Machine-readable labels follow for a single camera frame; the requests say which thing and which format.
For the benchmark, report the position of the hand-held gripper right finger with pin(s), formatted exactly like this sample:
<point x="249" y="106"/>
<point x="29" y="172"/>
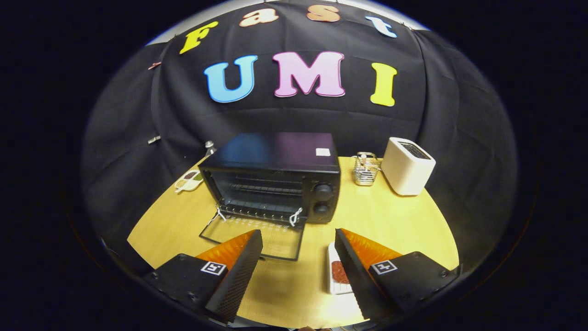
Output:
<point x="356" y="276"/>

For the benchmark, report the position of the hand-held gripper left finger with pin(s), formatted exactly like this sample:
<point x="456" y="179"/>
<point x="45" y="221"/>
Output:
<point x="239" y="278"/>

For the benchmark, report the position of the reddish brown meat slice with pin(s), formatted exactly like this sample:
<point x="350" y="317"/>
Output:
<point x="339" y="272"/>

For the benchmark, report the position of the black toaster oven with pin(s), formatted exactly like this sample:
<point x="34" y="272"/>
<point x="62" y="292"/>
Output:
<point x="275" y="151"/>

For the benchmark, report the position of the white toaster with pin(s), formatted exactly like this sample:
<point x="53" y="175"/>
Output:
<point x="406" y="172"/>

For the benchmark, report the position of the white ridged plate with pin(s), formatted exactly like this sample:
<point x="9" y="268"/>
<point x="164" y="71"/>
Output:
<point x="332" y="287"/>

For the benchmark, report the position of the divided condiment dish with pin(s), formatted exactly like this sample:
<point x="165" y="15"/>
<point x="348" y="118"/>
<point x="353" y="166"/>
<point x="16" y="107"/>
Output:
<point x="188" y="181"/>

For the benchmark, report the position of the clear shaker bottle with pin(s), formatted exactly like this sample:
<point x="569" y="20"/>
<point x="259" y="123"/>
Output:
<point x="210" y="148"/>

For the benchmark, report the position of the small silver clip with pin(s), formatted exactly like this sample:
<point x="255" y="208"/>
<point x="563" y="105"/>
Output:
<point x="154" y="139"/>

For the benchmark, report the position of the pink cloth clip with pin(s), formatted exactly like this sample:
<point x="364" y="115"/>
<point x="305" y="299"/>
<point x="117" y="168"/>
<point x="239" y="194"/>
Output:
<point x="154" y="65"/>

